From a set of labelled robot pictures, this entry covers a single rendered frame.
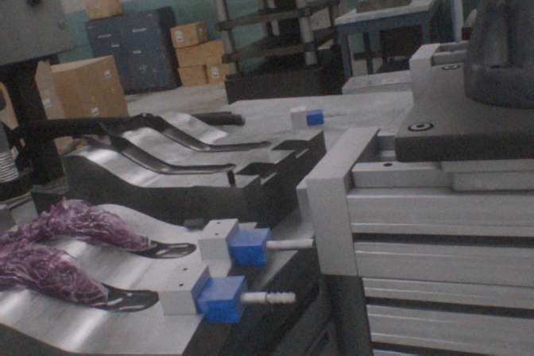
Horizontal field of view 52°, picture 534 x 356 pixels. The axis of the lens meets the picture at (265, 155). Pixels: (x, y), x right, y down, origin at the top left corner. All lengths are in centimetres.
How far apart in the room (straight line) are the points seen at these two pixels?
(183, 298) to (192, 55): 717
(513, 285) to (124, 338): 35
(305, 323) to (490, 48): 62
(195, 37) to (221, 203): 683
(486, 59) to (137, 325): 39
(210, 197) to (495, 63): 49
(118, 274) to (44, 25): 106
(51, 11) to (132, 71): 643
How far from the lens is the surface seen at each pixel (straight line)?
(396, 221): 43
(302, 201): 81
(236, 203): 76
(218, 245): 64
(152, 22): 774
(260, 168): 84
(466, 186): 42
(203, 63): 761
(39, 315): 60
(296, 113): 128
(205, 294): 56
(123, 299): 63
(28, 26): 159
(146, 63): 790
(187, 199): 82
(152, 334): 55
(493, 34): 41
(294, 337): 90
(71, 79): 540
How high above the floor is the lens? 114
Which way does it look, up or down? 17 degrees down
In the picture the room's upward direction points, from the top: 11 degrees counter-clockwise
